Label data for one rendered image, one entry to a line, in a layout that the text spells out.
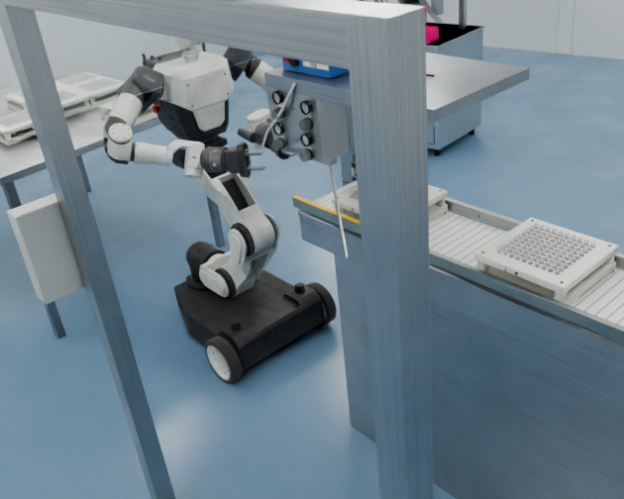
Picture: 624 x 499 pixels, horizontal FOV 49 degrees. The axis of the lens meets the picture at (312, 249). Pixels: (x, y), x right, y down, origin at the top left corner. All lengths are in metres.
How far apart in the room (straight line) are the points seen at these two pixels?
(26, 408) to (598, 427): 2.23
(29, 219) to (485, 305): 1.15
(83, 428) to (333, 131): 1.61
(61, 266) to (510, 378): 1.22
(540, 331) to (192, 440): 1.48
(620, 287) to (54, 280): 1.42
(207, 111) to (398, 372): 1.91
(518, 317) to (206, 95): 1.48
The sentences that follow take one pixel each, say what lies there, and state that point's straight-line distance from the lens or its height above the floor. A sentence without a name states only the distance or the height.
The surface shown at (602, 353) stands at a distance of 1.63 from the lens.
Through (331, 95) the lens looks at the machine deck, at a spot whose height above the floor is 1.31.
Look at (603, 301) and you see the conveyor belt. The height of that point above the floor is 0.89.
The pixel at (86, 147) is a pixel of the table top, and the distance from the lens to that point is 3.24.
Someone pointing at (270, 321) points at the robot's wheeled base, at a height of 0.19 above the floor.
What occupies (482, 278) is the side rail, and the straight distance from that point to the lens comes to 1.72.
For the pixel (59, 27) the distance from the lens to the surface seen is 1.77.
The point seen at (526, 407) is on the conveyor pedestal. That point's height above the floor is 0.54.
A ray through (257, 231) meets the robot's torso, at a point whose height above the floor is 0.61.
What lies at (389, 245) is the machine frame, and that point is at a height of 1.44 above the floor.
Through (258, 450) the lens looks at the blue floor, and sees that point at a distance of 2.60.
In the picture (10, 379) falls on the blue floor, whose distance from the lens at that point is 3.33.
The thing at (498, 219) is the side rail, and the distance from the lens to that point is 1.98.
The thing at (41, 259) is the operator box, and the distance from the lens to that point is 1.87.
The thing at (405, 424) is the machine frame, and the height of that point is 1.16.
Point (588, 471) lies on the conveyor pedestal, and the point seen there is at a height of 0.44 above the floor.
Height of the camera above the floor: 1.84
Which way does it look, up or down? 30 degrees down
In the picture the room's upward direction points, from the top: 7 degrees counter-clockwise
